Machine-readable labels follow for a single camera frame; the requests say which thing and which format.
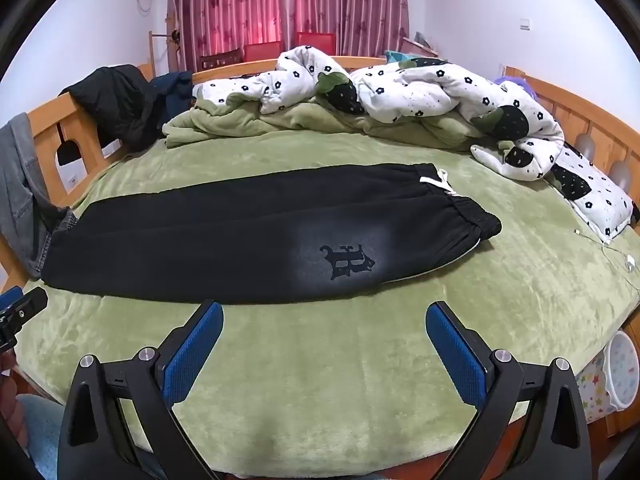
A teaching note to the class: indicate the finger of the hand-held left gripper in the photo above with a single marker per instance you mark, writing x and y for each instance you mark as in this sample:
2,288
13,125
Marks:
22,312

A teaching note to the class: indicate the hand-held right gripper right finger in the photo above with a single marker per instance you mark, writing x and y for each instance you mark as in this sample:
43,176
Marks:
455,355

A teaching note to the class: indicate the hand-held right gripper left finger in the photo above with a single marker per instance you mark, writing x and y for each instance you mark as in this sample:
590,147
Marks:
195,355

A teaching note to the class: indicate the black pants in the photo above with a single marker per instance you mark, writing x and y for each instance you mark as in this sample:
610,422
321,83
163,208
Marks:
200,230

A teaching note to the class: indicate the person's blue jeans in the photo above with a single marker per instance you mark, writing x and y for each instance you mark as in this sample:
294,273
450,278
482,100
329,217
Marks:
42,435

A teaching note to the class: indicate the green plush bed blanket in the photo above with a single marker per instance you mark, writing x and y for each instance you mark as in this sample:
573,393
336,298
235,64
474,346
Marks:
320,360

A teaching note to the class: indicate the grey jeans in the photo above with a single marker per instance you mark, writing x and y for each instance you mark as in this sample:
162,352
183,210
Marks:
17,180

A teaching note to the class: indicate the star-print storage box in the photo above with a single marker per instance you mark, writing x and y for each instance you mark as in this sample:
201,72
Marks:
592,390

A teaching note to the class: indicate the white plastic basket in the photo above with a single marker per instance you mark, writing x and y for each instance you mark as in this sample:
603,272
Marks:
622,370

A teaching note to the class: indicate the white flower-print pillow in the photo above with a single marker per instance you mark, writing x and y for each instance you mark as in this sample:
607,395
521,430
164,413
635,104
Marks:
595,185

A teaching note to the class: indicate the black jacket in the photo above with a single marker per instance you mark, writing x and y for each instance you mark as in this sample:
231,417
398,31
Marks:
115,100

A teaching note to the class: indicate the crumpled green blanket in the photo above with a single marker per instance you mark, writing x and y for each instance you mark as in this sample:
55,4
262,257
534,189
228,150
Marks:
225,120

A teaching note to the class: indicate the navy garment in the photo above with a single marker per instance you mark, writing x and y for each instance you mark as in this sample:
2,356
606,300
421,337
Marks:
175,95

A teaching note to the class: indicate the white flower-print quilt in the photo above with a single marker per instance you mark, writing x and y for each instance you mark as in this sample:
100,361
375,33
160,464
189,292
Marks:
415,90

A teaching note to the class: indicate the purple plush item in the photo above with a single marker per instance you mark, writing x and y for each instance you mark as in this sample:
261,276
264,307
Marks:
515,84

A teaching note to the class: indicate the wooden coat rack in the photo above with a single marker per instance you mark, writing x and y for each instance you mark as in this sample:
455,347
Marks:
150,50

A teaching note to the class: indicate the brown wooden chair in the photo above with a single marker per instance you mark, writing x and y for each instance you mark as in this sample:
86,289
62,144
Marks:
220,59

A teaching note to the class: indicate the red chair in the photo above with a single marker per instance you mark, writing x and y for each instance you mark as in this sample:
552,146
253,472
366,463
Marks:
261,52
315,42

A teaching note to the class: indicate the red flower-print curtains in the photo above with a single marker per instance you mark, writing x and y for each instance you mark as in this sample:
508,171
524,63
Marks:
235,5

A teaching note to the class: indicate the wooden bed frame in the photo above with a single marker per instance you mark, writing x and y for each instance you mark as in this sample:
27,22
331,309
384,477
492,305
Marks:
45,110

